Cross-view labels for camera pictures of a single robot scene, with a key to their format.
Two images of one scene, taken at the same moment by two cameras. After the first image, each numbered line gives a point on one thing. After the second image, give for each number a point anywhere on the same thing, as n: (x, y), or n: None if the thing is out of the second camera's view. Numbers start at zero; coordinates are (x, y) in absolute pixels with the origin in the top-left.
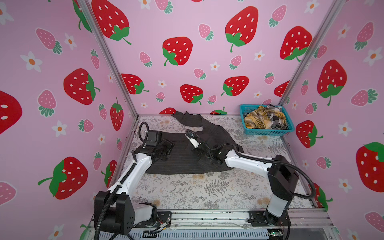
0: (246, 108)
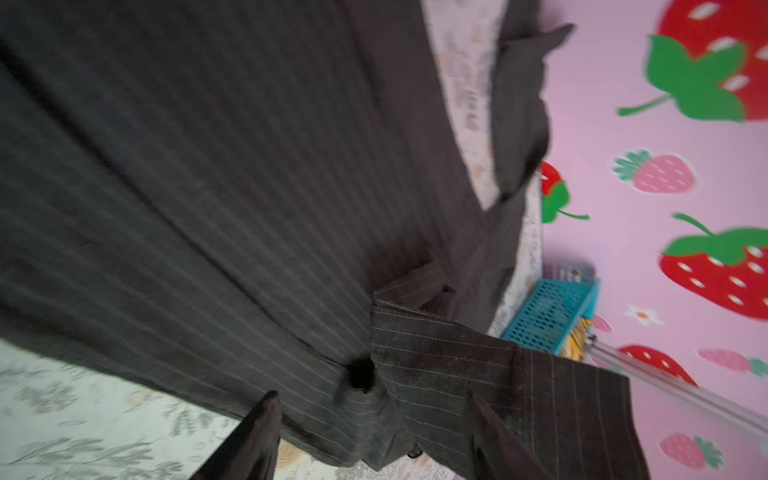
0: (550, 314)
